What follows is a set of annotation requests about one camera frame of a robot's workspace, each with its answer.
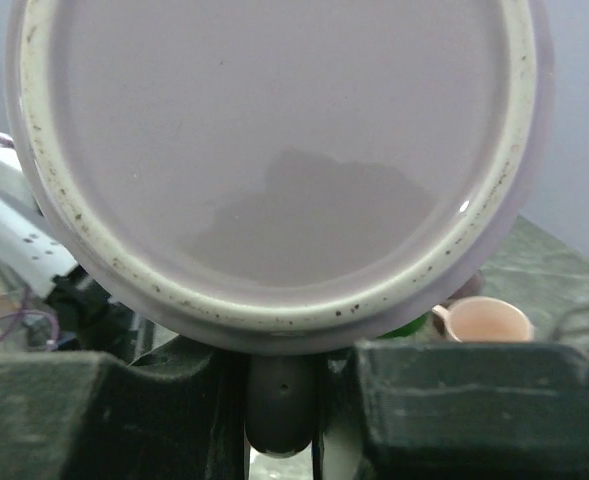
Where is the green inside floral mug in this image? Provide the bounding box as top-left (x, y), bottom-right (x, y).
top-left (380, 314), bottom-right (428, 339)

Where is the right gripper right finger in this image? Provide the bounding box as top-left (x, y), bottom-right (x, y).
top-left (318, 339), bottom-right (589, 480)

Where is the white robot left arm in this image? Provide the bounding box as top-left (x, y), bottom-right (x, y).
top-left (0, 144), bottom-right (109, 332)

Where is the lavender mug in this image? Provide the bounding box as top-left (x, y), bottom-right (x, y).
top-left (4, 0), bottom-right (558, 459)

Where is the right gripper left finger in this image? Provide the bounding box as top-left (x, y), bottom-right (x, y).
top-left (0, 337), bottom-right (247, 479)

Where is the peach pink mug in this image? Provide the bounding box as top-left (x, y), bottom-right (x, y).
top-left (431, 296), bottom-right (534, 343)

